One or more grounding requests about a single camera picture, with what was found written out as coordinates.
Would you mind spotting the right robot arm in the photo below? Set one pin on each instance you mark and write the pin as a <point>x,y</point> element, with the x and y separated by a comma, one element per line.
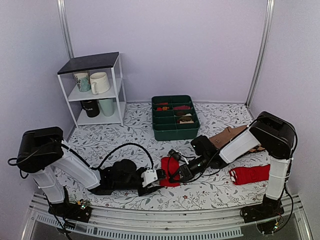
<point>269,133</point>

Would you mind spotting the black mug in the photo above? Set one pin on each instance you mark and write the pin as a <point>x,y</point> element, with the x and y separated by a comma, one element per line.
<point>91,107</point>

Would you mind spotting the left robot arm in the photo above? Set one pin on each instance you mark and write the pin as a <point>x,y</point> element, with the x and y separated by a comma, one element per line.
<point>42,150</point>

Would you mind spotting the rolled socks in bin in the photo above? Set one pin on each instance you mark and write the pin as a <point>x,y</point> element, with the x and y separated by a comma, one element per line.
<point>173,113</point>

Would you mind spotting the white ceramic mug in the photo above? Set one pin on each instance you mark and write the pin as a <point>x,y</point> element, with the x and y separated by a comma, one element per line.
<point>99,83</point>

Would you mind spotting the green divided storage bin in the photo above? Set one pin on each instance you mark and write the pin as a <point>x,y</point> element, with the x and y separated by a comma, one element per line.
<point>174,132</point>

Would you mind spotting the black argyle sock pair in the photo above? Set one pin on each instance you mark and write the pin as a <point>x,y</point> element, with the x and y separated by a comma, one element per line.
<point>256,149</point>

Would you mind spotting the folded red sock pair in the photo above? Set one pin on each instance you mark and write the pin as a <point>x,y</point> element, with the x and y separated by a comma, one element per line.
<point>247,175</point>

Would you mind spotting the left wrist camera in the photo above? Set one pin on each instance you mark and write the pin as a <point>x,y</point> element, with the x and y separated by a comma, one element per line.
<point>148,177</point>

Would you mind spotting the red and cream sock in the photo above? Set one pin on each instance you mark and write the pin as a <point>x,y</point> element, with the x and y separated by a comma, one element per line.
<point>170,166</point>

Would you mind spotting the floral teal mug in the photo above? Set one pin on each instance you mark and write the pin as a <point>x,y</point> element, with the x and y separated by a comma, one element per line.
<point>82,81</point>

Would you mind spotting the tan ribbed sock pair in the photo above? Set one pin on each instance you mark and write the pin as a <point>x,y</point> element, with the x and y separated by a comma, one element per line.
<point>221,139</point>

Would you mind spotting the aluminium front rail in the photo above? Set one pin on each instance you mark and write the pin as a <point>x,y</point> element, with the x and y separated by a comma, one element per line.
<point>205,224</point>

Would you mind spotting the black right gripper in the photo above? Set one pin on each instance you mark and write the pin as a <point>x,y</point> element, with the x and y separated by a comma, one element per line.
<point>187,175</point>

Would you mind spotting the mint green mug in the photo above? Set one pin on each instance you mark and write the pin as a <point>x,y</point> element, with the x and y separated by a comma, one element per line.
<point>107,106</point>

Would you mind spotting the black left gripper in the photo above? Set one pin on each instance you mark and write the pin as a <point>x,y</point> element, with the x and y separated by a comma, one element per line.
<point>148,191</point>

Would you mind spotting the white shelf unit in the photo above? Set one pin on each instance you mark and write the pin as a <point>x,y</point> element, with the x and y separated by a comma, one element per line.
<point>103,62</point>

